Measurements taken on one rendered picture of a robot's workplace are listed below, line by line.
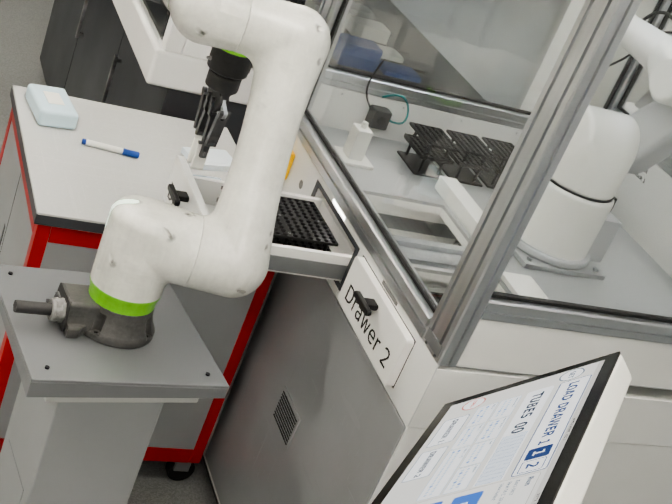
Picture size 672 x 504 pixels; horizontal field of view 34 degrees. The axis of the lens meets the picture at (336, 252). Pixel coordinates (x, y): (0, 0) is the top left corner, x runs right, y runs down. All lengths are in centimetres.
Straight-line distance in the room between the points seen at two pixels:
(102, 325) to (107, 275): 10
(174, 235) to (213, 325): 76
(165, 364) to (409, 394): 45
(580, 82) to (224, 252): 65
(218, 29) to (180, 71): 113
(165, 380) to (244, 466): 82
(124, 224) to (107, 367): 24
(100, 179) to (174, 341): 63
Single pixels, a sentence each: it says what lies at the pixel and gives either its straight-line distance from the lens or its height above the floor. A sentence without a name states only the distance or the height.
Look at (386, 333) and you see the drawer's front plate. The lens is 210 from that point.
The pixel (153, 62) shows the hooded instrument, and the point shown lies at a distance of 302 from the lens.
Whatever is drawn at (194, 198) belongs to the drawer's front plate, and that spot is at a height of 92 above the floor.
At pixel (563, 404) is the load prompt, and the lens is 161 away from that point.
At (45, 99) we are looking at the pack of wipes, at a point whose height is 80.
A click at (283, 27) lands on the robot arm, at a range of 192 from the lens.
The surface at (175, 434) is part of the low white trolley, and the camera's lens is 282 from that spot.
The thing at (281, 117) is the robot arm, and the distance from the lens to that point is 192.
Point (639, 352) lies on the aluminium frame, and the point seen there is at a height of 102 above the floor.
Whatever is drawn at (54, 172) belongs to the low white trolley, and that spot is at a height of 76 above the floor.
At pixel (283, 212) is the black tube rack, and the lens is 237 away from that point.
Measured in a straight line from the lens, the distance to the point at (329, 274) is 231.
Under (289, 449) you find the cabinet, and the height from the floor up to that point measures 44.
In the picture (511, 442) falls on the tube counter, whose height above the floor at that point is 111.
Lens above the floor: 191
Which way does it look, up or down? 26 degrees down
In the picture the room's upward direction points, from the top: 23 degrees clockwise
